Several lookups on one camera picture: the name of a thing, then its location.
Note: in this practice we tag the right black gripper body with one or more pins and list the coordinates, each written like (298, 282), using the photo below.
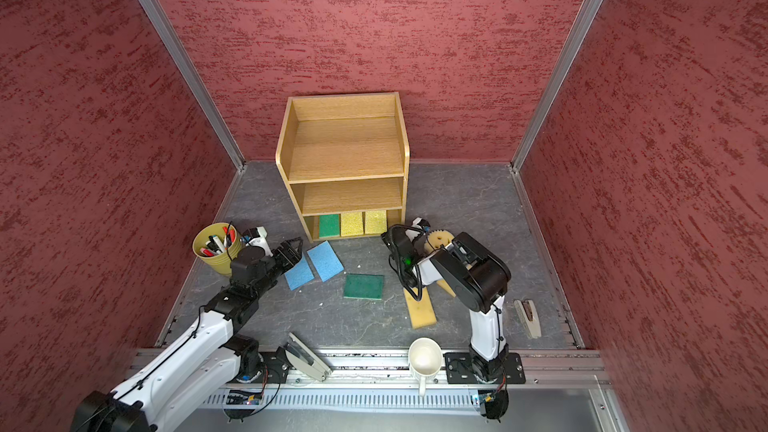
(400, 264)

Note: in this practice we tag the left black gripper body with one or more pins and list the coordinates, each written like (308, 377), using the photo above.
(276, 265)

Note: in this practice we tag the dark green sponge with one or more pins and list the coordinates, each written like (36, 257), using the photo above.
(364, 287)

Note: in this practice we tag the light blue sponge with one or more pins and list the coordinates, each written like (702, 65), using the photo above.
(299, 275)
(325, 261)

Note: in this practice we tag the bright green sponge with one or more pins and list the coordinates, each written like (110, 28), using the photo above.
(329, 226)

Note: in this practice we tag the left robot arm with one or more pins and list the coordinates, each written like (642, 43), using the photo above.
(208, 355)

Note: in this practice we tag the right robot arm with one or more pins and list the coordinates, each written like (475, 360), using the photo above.
(480, 280)

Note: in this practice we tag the wooden three-tier shelf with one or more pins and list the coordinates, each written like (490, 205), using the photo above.
(344, 153)

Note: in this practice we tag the yellow pen cup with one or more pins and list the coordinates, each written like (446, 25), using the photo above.
(221, 263)

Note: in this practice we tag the yellow smiley face sponge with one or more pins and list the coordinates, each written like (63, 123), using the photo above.
(437, 239)

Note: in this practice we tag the markers in cup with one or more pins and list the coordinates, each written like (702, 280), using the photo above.
(216, 240)

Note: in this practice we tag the white mug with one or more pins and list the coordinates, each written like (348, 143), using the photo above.
(425, 360)

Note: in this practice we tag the beige stapler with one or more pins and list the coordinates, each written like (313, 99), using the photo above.
(528, 317)

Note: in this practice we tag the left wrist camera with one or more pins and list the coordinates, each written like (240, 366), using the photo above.
(257, 237)

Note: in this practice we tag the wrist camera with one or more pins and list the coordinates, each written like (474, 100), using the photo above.
(257, 237)
(421, 223)

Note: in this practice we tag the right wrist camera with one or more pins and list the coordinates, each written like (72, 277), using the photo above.
(421, 223)

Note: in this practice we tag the grey stapler on rail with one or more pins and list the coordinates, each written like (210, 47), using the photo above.
(305, 360)

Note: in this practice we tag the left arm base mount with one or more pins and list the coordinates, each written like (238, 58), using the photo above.
(261, 367)

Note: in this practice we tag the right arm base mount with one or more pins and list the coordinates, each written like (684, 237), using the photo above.
(469, 368)

